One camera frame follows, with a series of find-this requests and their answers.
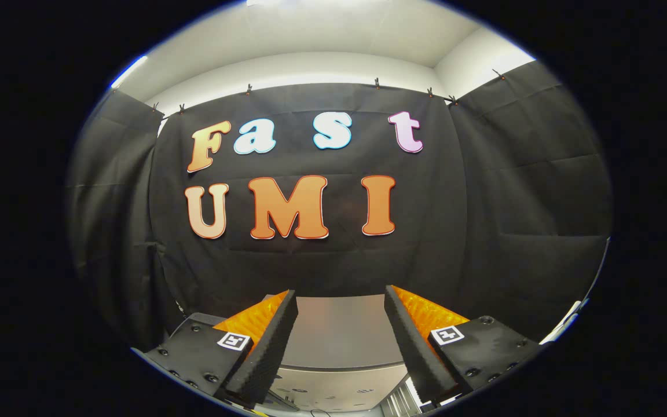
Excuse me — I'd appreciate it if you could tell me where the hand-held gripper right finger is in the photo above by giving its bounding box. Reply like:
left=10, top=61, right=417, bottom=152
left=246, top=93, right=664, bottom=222
left=383, top=284, right=544, bottom=404

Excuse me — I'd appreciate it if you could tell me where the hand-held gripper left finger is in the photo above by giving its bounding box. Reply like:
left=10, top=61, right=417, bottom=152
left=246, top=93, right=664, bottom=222
left=135, top=289, right=299, bottom=405

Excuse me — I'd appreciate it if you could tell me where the grey box appliance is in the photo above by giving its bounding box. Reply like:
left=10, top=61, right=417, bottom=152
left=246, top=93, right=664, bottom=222
left=263, top=294, right=424, bottom=416

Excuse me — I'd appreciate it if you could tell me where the black backdrop cloth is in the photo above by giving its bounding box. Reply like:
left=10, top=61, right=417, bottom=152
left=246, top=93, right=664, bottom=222
left=66, top=87, right=186, bottom=351
left=148, top=81, right=467, bottom=319
left=448, top=60, right=612, bottom=342

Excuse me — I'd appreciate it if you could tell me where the row of black cloth clips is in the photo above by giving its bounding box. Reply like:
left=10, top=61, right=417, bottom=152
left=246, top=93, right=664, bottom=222
left=149, top=68, right=508, bottom=115

